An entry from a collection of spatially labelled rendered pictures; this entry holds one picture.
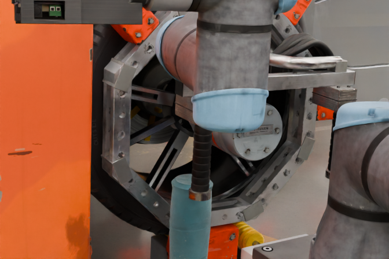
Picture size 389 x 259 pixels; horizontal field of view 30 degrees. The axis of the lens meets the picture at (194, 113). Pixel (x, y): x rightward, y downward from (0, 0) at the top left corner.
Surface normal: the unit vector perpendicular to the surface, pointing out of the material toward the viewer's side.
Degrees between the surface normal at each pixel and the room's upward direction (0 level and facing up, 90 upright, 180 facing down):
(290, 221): 0
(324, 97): 90
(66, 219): 90
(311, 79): 90
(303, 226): 0
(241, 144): 90
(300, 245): 0
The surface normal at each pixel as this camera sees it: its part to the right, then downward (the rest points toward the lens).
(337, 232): -0.73, -0.18
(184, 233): -0.28, 0.25
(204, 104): -0.69, 0.18
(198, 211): 0.38, 0.21
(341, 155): -0.95, 0.03
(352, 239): -0.48, -0.12
